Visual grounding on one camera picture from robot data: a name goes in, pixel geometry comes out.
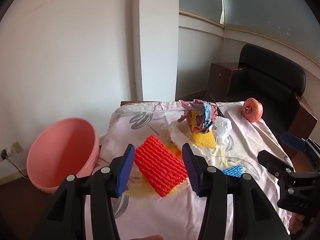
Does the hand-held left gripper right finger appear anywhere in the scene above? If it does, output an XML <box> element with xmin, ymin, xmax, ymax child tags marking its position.
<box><xmin>182</xmin><ymin>143</ymin><xmax>292</xmax><ymax>240</ymax></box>

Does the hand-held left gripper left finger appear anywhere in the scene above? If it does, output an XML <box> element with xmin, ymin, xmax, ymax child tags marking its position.
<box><xmin>30</xmin><ymin>144</ymin><xmax>135</xmax><ymax>240</ymax></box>

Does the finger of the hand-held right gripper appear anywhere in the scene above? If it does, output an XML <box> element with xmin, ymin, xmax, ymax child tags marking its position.
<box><xmin>280</xmin><ymin>132</ymin><xmax>320</xmax><ymax>172</ymax></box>
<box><xmin>257</xmin><ymin>150</ymin><xmax>297</xmax><ymax>194</ymax></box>

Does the yellow lemon print wrapper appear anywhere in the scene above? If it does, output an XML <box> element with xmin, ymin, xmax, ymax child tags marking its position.
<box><xmin>164</xmin><ymin>142</ymin><xmax>184</xmax><ymax>161</ymax></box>

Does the red foam fruit net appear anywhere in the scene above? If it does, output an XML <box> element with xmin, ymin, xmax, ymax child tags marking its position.
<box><xmin>134</xmin><ymin>134</ymin><xmax>188</xmax><ymax>197</ymax></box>

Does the yellow foam fruit net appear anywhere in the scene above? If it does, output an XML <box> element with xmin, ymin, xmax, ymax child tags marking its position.
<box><xmin>192</xmin><ymin>129</ymin><xmax>217</xmax><ymax>148</ymax></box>

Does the pink plastic basin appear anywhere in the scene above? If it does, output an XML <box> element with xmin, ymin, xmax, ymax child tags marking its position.
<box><xmin>26</xmin><ymin>117</ymin><xmax>100</xmax><ymax>194</ymax></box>

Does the person's right hand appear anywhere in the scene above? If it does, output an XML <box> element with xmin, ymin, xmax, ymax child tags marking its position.
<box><xmin>289</xmin><ymin>213</ymin><xmax>310</xmax><ymax>234</ymax></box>

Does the brown wooden side cabinet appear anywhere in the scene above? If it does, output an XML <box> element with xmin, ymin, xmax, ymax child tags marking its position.
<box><xmin>287</xmin><ymin>91</ymin><xmax>318</xmax><ymax>175</ymax></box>
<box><xmin>206</xmin><ymin>62</ymin><xmax>248</xmax><ymax>102</ymax></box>

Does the white foam sheet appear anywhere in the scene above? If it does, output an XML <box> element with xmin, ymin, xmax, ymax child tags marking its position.
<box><xmin>169</xmin><ymin>121</ymin><xmax>213</xmax><ymax>161</ymax></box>

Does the blue foam fruit net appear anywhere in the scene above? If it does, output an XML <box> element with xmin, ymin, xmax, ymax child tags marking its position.
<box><xmin>221</xmin><ymin>164</ymin><xmax>244</xmax><ymax>178</ymax></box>

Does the apple with sticker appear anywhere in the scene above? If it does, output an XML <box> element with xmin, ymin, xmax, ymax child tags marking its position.
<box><xmin>241</xmin><ymin>97</ymin><xmax>263</xmax><ymax>123</ymax></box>

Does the clear plastic bag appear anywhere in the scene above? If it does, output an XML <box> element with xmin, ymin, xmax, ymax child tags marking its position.
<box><xmin>214</xmin><ymin>117</ymin><xmax>233</xmax><ymax>145</ymax></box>

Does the crumpled colourful wrapper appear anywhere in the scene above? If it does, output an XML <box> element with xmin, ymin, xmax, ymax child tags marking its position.
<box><xmin>178</xmin><ymin>99</ymin><xmax>218</xmax><ymax>133</ymax></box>

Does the pink floral cloth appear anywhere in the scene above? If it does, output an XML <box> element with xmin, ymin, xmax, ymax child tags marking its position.
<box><xmin>84</xmin><ymin>101</ymin><xmax>293</xmax><ymax>240</ymax></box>

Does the brown wooden table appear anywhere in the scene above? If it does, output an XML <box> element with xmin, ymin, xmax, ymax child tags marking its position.
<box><xmin>120</xmin><ymin>101</ymin><xmax>160</xmax><ymax>107</ymax></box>

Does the black armchair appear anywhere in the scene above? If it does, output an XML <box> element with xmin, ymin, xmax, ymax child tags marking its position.
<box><xmin>224</xmin><ymin>43</ymin><xmax>307</xmax><ymax>135</ymax></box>

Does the black foam fruit net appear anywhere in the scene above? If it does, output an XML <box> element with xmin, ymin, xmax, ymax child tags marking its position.
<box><xmin>202</xmin><ymin>93</ymin><xmax>225</xmax><ymax>117</ymax></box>

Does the frosted glass window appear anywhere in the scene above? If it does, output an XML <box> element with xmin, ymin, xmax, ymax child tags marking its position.
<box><xmin>179</xmin><ymin>0</ymin><xmax>320</xmax><ymax>63</ymax></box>

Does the black power cable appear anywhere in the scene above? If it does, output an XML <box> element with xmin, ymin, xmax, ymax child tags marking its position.
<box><xmin>4</xmin><ymin>155</ymin><xmax>28</xmax><ymax>178</ymax></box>

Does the beige wall socket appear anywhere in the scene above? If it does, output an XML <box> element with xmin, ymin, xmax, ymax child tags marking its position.
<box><xmin>11</xmin><ymin>141</ymin><xmax>24</xmax><ymax>154</ymax></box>

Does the white blind cord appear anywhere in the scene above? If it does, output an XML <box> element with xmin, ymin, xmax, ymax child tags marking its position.
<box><xmin>219</xmin><ymin>0</ymin><xmax>226</xmax><ymax>25</ymax></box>

